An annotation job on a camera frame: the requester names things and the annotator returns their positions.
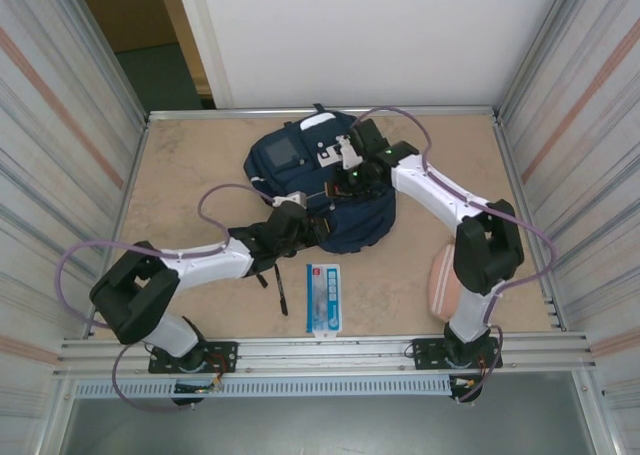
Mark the navy blue backpack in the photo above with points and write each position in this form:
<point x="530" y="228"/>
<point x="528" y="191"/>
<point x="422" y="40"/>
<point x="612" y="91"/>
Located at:
<point x="360" y="225"/>

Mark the white barrel black marker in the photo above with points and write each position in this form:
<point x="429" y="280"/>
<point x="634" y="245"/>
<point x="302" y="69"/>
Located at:
<point x="262" y="281"/>

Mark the slim black pen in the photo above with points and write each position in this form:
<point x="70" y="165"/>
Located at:
<point x="281" y="290"/>

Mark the blue stationery package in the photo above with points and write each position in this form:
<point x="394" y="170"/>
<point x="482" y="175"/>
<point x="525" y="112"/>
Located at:
<point x="322" y="300"/>

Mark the pink pencil case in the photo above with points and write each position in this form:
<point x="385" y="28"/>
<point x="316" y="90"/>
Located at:
<point x="442" y="285"/>

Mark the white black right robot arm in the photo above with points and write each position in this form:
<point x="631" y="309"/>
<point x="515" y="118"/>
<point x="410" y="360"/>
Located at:
<point x="430" y="190"/>

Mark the grey metal sheet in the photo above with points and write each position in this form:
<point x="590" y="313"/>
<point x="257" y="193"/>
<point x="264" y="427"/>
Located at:
<point x="325" y="425"/>

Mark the aluminium table edge rail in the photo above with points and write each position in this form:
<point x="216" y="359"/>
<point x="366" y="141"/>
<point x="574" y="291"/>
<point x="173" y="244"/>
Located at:
<point x="450" y="111"/>

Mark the long aluminium mounting rail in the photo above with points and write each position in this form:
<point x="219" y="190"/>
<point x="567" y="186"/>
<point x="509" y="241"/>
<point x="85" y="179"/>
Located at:
<point x="325" y="347"/>

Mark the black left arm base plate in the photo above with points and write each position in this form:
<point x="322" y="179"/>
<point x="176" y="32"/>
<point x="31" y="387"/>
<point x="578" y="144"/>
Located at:
<point x="222" y="355"/>

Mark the aluminium table side rail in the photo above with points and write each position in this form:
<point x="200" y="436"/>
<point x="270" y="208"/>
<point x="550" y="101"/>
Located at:
<point x="515" y="175"/>
<point x="133" y="175"/>

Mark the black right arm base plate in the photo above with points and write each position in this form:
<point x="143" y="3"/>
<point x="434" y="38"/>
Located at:
<point x="425" y="355"/>

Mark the white door frame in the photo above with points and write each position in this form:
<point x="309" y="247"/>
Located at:
<point x="205" y="40"/>

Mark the corrugated metal enclosure panel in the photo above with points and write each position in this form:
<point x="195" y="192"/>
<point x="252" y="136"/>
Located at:
<point x="50" y="175"/>
<point x="590" y="175"/>

